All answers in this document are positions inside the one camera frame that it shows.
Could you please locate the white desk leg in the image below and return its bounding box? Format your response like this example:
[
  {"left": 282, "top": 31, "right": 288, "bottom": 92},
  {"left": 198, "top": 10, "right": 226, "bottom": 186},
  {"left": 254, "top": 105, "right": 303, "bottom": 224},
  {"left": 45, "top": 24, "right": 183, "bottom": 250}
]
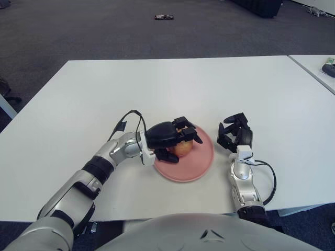
[{"left": 0, "top": 94, "right": 18, "bottom": 121}]

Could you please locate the white table frame bar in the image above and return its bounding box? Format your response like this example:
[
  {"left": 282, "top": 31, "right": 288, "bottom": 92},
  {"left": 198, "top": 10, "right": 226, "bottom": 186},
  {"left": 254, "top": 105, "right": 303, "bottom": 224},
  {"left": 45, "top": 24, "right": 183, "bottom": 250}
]
[{"left": 277, "top": 203, "right": 327, "bottom": 216}]

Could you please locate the black office chair base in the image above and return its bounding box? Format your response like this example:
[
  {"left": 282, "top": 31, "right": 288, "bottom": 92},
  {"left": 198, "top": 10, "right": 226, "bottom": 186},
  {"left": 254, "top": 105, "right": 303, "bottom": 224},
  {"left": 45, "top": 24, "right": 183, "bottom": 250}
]
[{"left": 0, "top": 77, "right": 22, "bottom": 102}]

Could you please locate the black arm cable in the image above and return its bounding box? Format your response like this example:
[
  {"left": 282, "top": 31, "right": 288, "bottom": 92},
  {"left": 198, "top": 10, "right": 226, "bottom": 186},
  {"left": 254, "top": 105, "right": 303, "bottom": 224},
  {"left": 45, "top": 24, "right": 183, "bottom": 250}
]
[
  {"left": 108, "top": 109, "right": 147, "bottom": 165},
  {"left": 252, "top": 159, "right": 277, "bottom": 206}
]

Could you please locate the grey handheld controller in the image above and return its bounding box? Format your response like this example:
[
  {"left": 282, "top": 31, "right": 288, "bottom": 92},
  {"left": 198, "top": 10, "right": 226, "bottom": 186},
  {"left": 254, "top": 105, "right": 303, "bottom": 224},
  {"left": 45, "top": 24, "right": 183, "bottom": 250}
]
[{"left": 321, "top": 64, "right": 335, "bottom": 78}]

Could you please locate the grey floor clutter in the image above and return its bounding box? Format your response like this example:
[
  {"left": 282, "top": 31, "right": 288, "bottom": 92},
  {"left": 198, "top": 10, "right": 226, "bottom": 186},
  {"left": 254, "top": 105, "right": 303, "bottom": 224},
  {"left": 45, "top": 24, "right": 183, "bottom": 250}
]
[{"left": 308, "top": 6, "right": 329, "bottom": 17}]

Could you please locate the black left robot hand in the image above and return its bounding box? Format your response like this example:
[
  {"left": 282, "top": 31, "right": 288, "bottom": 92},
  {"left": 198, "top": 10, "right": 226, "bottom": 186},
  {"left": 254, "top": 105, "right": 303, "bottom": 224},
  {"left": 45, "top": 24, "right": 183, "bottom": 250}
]
[{"left": 145, "top": 116, "right": 204, "bottom": 165}]

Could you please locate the grey robot torso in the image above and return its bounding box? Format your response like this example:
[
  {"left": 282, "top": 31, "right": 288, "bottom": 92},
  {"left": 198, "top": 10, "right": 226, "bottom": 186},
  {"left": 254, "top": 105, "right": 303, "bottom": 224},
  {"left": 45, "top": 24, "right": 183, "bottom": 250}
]
[{"left": 98, "top": 213, "right": 315, "bottom": 251}]

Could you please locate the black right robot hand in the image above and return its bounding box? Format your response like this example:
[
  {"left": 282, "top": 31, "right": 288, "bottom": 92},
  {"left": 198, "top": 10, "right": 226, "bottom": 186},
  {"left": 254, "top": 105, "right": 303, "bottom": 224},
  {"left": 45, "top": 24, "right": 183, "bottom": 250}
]
[{"left": 216, "top": 112, "right": 254, "bottom": 154}]

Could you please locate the pink round plate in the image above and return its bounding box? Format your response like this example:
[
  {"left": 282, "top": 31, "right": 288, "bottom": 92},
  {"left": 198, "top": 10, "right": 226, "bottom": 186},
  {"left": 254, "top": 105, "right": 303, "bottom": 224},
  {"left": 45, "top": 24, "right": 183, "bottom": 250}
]
[{"left": 153, "top": 125, "right": 215, "bottom": 183}]

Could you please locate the black cabinet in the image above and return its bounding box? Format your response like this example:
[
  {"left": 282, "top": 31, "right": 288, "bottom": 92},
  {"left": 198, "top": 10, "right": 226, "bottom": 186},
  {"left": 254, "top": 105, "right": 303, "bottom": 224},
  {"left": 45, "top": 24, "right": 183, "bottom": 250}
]
[{"left": 230, "top": 0, "right": 284, "bottom": 19}]

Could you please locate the red yellow apple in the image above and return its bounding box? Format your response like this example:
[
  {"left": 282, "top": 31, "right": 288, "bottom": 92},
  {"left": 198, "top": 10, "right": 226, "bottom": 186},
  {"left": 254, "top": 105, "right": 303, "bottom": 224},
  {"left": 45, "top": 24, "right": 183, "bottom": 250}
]
[{"left": 169, "top": 127, "right": 194, "bottom": 157}]

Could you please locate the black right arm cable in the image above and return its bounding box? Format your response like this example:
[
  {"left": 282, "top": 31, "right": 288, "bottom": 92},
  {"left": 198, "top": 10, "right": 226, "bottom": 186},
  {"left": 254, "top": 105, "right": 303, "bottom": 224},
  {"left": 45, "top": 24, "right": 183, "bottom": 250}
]
[{"left": 252, "top": 159, "right": 277, "bottom": 206}]

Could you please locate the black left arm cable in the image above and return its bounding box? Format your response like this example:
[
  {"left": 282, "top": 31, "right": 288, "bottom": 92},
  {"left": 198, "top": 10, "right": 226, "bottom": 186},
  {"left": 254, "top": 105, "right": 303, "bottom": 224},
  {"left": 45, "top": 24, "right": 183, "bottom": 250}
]
[{"left": 108, "top": 109, "right": 147, "bottom": 165}]

